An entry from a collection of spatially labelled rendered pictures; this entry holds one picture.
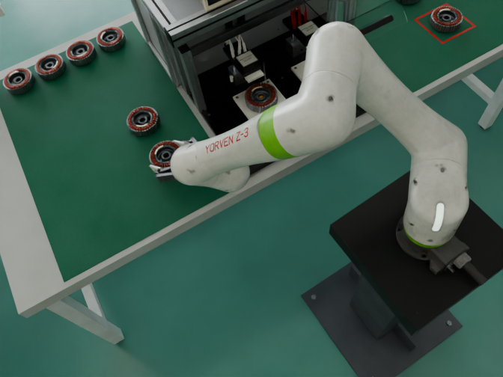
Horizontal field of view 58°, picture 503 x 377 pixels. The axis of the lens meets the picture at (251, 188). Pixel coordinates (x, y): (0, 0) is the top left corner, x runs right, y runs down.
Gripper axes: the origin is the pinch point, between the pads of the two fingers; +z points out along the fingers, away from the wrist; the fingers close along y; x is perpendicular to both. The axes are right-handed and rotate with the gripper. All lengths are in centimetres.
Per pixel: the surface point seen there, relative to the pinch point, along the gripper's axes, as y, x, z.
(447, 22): 102, -23, -44
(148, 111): 9.9, 9.9, 14.3
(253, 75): 36.6, 4.6, -14.2
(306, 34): 58, 5, -22
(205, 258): -6, -69, 35
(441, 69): 84, -30, -49
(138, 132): 1.6, 8.2, 12.2
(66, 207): -32.6, 6.1, 14.8
